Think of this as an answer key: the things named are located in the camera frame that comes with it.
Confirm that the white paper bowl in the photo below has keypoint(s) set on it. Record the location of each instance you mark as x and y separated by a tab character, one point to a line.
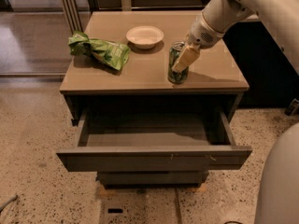
145	37

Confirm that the metal window frame post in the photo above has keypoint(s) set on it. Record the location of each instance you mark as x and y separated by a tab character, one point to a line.
71	15

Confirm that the open grey top drawer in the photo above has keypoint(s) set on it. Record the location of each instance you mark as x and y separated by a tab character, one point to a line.
153	142

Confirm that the green chip bag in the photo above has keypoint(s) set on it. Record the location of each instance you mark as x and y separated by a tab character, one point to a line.
113	54

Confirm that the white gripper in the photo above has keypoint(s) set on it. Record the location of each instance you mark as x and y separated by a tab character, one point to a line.
202	34

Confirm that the grey drawer cabinet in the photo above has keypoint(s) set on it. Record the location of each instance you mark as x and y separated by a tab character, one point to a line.
214	83

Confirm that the green soda can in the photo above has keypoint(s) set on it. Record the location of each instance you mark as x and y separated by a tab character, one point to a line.
174	76

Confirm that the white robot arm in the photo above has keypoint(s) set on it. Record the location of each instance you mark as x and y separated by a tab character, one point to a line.
278	199

